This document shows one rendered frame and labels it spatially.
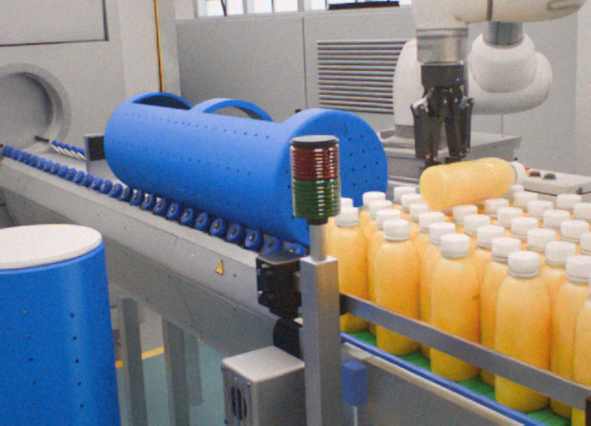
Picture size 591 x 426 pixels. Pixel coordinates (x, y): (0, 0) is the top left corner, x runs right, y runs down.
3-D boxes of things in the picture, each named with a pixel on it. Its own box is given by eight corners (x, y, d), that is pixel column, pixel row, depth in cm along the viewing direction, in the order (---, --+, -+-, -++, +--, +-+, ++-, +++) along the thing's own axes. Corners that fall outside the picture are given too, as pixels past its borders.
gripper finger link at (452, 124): (436, 97, 150) (441, 94, 150) (446, 157, 153) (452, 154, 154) (452, 98, 146) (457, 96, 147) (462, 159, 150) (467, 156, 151)
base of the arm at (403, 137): (399, 137, 240) (398, 116, 239) (470, 140, 227) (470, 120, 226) (364, 146, 226) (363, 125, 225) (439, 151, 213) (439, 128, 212)
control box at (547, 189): (518, 213, 175) (518, 164, 173) (600, 231, 159) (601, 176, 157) (484, 222, 170) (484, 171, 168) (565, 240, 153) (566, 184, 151)
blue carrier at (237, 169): (201, 179, 251) (187, 83, 244) (395, 232, 180) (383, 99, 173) (112, 201, 236) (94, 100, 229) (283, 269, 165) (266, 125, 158)
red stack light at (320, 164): (320, 169, 115) (319, 140, 114) (350, 176, 109) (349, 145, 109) (281, 176, 111) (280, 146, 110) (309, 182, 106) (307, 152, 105)
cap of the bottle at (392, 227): (396, 237, 127) (396, 226, 127) (378, 234, 130) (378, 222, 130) (415, 233, 129) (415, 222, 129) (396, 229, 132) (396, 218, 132)
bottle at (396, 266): (398, 359, 129) (396, 240, 125) (367, 346, 134) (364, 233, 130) (430, 346, 133) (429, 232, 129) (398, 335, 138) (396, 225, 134)
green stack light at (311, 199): (322, 206, 116) (320, 170, 115) (351, 213, 110) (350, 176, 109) (283, 213, 112) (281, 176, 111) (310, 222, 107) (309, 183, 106)
